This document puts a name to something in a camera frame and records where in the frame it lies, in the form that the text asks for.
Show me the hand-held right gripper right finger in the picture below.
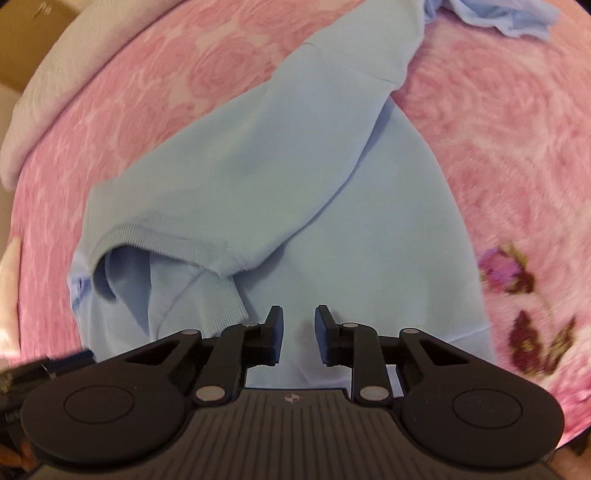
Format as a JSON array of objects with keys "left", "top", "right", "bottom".
[{"left": 314, "top": 304, "right": 477, "bottom": 408}]

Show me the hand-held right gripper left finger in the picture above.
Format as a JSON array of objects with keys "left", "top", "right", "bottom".
[{"left": 124, "top": 305, "right": 284, "bottom": 408}]

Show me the light blue shirt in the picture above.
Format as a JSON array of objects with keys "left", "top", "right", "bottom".
[{"left": 68, "top": 0, "right": 498, "bottom": 393}]

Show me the pink floral blanket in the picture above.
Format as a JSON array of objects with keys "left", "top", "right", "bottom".
[{"left": 0, "top": 0, "right": 591, "bottom": 446}]

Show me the pale blue crumpled cloth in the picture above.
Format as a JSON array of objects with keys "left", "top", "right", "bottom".
[{"left": 425, "top": 0, "right": 561, "bottom": 43}]

